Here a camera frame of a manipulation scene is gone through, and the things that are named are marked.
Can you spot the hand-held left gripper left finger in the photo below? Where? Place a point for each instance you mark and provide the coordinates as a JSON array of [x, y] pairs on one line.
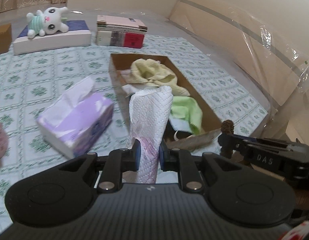
[[137, 155]]

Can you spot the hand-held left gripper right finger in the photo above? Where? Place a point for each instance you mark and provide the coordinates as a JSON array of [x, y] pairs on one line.
[[163, 156]]

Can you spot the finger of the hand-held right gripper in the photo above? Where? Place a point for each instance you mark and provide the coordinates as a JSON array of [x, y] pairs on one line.
[[238, 143]]

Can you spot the brown hair scrunchie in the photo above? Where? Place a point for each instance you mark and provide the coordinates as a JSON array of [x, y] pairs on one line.
[[227, 126]]

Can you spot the black face mask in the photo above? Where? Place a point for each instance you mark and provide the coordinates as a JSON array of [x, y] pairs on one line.
[[169, 135]]

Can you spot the pale disposable face mask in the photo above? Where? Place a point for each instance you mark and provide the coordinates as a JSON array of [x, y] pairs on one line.
[[178, 123]]

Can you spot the white paper towel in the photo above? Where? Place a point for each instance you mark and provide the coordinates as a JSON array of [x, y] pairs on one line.
[[149, 110]]

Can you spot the green cloth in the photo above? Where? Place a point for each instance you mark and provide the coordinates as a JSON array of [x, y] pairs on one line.
[[187, 110]]

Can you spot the small white cloth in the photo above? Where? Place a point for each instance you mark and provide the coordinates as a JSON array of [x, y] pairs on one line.
[[132, 88]]

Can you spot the pale yellow towel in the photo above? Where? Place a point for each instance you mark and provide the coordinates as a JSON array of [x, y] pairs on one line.
[[154, 72]]

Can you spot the purple tissue pack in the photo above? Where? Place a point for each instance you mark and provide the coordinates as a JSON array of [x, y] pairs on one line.
[[77, 125]]

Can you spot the red white printed fabric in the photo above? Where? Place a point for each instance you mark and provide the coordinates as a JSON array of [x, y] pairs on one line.
[[300, 231]]

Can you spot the plastic covered mattress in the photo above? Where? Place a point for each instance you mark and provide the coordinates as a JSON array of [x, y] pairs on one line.
[[207, 45]]

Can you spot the plastic wrapped headboard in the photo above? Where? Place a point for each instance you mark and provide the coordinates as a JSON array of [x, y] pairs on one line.
[[232, 35]]

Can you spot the pink cover book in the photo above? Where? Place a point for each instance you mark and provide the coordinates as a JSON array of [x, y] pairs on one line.
[[119, 21]]

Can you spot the white flat box blue top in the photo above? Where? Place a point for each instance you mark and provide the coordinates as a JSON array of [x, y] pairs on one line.
[[52, 42]]

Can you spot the white rabbit plush toy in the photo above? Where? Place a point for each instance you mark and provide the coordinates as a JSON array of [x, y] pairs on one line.
[[48, 22]]

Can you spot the small closed cardboard box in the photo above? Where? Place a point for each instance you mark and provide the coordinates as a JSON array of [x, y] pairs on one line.
[[2, 38]]

